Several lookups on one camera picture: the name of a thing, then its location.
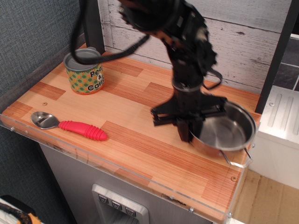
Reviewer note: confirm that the red handled metal spoon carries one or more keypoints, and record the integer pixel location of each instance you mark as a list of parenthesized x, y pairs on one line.
[(45, 120)]

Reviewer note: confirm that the dark grey right post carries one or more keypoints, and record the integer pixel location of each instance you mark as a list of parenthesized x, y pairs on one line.
[(278, 55)]

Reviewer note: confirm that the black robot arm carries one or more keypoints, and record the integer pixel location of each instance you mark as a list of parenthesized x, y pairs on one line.
[(184, 33)]

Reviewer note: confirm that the peas and carrots toy can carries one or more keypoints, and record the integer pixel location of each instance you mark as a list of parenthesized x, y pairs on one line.
[(84, 79)]

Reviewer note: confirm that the stainless steel pot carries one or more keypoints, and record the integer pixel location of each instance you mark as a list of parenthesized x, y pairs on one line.
[(227, 134)]

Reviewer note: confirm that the silver dispenser button panel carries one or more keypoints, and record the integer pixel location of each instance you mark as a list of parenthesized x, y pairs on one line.
[(117, 209)]

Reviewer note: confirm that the dark grey post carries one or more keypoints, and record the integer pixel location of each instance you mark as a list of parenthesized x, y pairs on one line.
[(92, 25), (278, 55)]

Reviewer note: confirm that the dark grey left post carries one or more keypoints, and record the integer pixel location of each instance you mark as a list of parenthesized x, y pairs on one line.
[(92, 25)]

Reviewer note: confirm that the clear acrylic table edge guard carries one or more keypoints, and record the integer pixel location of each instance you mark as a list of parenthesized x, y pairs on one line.
[(154, 159)]

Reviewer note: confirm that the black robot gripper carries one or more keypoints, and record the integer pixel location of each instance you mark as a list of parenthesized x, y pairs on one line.
[(188, 104)]

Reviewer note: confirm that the white toy sink counter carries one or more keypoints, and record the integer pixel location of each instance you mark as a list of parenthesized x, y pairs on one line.
[(276, 149)]

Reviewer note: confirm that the grey toy fridge cabinet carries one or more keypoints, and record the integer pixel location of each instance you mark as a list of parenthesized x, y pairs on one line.
[(76, 179)]

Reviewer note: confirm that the orange object bottom left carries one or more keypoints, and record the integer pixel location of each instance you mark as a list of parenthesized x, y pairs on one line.
[(29, 219)]

